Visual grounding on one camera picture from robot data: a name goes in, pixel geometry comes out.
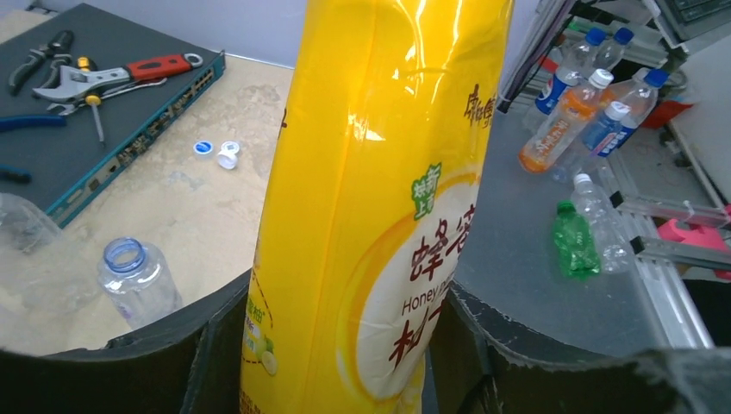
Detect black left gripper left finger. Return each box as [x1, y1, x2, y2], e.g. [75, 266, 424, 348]
[1, 272, 250, 413]

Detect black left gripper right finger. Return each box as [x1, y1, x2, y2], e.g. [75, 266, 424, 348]
[429, 284, 730, 413]

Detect small clear water bottle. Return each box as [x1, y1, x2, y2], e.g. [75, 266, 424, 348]
[97, 237, 183, 329]

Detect white Ganten bottle cap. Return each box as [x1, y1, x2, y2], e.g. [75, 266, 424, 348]
[216, 151, 239, 170]

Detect blue Pocari Sweat cap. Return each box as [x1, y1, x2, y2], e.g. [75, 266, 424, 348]
[193, 140, 215, 159]

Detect clear bottle blue cap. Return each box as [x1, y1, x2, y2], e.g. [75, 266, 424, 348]
[598, 68, 670, 158]
[1, 193, 61, 254]

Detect yellow juice bottle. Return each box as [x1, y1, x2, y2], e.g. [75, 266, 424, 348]
[240, 1, 514, 413]

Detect white QR bottle cap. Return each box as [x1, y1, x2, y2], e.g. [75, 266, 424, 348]
[221, 141, 241, 155]

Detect green plastic bottle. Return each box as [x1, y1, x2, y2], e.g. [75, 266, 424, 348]
[553, 200, 602, 279]

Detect clear bottle white cap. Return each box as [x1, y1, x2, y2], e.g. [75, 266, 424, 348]
[571, 173, 634, 274]

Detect orange drink bottle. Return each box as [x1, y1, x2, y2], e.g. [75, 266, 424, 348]
[518, 69, 614, 173]

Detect blue label bottle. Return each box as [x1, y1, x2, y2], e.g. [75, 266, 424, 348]
[551, 101, 630, 184]

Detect pink plastic object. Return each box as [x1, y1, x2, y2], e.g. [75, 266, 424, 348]
[653, 200, 730, 282]

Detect adjustable wrench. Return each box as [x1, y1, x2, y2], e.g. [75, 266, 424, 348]
[33, 66, 133, 116]

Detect dark network switch box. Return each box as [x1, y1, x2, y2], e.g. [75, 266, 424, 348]
[1, 3, 226, 227]

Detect blue handled pliers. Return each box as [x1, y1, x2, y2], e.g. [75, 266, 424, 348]
[1, 114, 67, 185]

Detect red handled tool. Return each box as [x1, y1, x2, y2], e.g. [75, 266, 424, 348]
[122, 53, 203, 81]

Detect black handled cutters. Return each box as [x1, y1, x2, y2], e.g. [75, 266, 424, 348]
[7, 30, 75, 97]

